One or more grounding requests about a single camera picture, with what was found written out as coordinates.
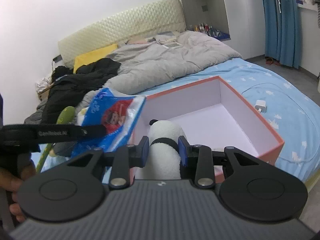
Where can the green plush stick toy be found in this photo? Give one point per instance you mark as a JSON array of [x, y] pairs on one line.
[[46, 132]]

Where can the blue plastic tissue pack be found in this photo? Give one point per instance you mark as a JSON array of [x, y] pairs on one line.
[[118, 113]]

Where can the yellow pillow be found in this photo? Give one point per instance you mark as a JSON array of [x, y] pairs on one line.
[[93, 56]]

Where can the white phone charger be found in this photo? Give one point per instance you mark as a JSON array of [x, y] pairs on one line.
[[260, 106]]

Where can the grey duvet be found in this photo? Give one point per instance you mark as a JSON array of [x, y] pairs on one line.
[[143, 66]]

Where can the blue curtain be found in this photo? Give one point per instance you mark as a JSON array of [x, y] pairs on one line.
[[283, 36]]

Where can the panda plush toy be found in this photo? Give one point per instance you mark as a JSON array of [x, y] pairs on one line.
[[163, 162]]

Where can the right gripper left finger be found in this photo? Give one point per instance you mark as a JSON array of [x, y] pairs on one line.
[[86, 170]]

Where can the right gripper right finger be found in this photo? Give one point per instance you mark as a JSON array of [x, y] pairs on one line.
[[240, 169]]

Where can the pink cardboard box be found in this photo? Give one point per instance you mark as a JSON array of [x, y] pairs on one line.
[[213, 114]]

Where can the black clothing pile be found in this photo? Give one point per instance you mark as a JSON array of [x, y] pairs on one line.
[[71, 89]]

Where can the person's hand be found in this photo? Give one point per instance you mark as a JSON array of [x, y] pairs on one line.
[[11, 183]]

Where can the cream padded headboard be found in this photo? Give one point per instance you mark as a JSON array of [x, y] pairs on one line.
[[148, 20]]

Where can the blue star bedsheet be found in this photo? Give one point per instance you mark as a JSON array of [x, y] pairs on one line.
[[291, 113]]

